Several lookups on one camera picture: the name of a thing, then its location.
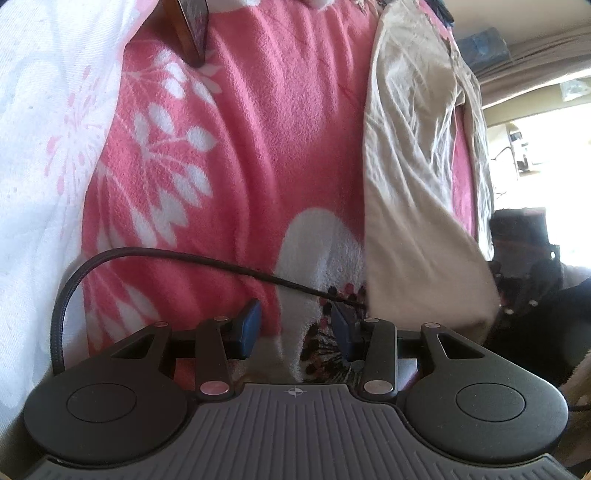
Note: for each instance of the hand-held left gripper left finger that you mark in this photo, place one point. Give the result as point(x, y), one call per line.
point(249, 324)

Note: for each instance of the phone in brown case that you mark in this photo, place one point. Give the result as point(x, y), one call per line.
point(191, 27)

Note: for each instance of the beige pants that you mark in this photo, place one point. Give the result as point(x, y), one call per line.
point(406, 184)

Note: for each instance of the clear plastic bag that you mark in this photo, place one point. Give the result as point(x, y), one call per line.
point(575, 90)

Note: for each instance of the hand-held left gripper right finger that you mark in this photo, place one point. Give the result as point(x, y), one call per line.
point(344, 330)

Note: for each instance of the blue storage box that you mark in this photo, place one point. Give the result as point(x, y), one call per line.
point(485, 44)

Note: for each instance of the pale pink white quilt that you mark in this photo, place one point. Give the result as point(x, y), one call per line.
point(37, 161)

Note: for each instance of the pink floral blanket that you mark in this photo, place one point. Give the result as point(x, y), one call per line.
point(277, 138)

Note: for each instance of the beige curtain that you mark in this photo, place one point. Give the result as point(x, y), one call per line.
point(545, 69)

